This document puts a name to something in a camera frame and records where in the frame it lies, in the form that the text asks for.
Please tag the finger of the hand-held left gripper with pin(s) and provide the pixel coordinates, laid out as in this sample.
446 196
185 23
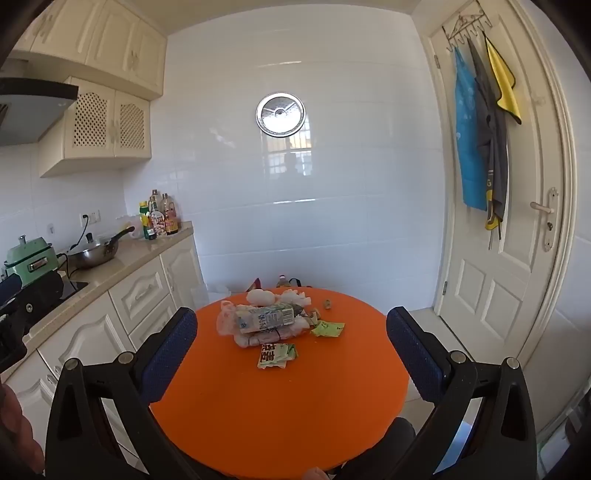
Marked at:
41 297

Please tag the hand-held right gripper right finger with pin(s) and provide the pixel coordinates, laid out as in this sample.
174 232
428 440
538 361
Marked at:
413 350

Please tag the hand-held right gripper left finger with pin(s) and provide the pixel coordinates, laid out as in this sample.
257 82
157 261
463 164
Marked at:
171 350

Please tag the person's left hand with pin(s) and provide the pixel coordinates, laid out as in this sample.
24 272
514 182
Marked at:
18 443

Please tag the black induction hob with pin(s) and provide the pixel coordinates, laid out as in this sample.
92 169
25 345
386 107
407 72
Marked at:
71 288

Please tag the green electric cooker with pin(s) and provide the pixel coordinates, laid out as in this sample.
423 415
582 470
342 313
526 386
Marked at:
30 258

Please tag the clear plastic bag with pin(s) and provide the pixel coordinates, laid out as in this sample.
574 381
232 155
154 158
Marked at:
226 323

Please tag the steel wok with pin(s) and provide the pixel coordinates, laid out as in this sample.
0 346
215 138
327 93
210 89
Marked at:
92 256

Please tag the cream kitchen base cabinet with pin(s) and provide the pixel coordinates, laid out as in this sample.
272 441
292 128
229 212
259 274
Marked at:
138 286

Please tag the clear wrapper black trim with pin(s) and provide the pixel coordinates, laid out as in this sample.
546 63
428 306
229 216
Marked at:
251 340

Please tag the green wrapper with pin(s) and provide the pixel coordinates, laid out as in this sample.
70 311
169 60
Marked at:
328 328

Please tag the blue green label packet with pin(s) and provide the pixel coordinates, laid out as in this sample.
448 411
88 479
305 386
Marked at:
265 318

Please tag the green white packet red print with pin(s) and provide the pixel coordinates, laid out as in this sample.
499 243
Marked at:
274 355

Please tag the white foam net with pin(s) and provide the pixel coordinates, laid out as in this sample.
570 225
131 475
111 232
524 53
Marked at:
261 297

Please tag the red bag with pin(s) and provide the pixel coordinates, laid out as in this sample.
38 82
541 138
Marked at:
255 284

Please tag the white panel door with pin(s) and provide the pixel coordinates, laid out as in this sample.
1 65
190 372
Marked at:
508 286

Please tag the clear plastic container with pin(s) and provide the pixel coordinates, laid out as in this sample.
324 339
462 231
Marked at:
135 231

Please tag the green bottle yellow cap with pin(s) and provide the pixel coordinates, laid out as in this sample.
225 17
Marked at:
143 214

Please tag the cooking oil bottle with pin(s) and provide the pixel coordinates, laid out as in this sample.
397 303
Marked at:
282 280

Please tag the tall dark bottle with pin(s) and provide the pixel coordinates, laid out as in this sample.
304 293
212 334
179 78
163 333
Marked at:
154 193

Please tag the cream lattice door cabinet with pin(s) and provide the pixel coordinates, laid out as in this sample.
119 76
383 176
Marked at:
101 124

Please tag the grey range hood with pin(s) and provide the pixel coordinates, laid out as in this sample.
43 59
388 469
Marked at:
27 106

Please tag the grey apron yellow trim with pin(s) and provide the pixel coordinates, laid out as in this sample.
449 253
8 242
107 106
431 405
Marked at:
491 152

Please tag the blue apron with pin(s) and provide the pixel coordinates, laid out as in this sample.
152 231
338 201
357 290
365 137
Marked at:
466 138

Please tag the round metal vent cover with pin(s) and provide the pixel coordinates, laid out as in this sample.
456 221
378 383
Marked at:
280 114

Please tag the cream upper cabinet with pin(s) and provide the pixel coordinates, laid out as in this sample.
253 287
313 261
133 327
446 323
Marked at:
92 41

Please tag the yellow cloth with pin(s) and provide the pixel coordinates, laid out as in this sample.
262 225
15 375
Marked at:
503 78

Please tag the metal over-door hook rack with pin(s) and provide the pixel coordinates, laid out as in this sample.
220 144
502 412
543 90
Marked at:
466 27

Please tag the white wall socket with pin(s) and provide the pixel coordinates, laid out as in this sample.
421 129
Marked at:
90 217

